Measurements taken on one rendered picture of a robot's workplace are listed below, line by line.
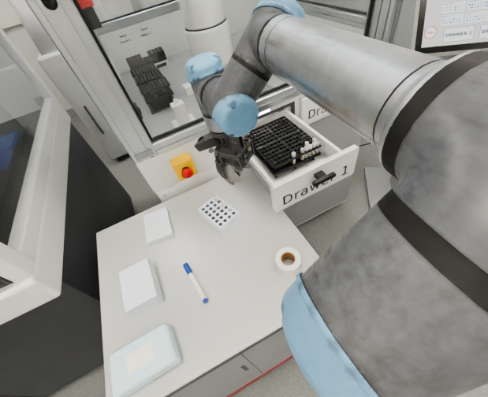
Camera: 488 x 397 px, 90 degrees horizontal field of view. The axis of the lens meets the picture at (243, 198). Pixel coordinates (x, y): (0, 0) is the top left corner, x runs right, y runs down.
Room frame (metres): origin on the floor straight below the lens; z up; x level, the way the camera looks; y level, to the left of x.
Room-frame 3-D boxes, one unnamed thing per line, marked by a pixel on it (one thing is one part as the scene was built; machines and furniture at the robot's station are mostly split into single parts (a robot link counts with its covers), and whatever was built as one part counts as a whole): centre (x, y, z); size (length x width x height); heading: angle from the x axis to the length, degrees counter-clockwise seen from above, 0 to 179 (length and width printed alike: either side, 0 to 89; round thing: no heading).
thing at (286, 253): (0.29, -0.07, 0.78); 0.07 x 0.07 x 0.04
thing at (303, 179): (0.48, -0.22, 0.87); 0.29 x 0.02 x 0.11; 104
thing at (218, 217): (0.52, 0.09, 0.78); 0.12 x 0.08 x 0.04; 32
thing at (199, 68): (0.52, 0.01, 1.20); 0.09 x 0.08 x 0.11; 14
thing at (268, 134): (0.68, -0.17, 0.87); 0.22 x 0.18 x 0.06; 14
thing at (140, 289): (0.33, 0.35, 0.79); 0.13 x 0.09 x 0.05; 16
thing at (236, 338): (0.40, 0.18, 0.38); 0.62 x 0.58 x 0.76; 104
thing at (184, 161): (0.69, 0.17, 0.88); 0.07 x 0.05 x 0.07; 104
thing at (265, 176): (0.68, -0.17, 0.86); 0.40 x 0.26 x 0.06; 14
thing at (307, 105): (0.87, -0.45, 0.87); 0.29 x 0.02 x 0.11; 104
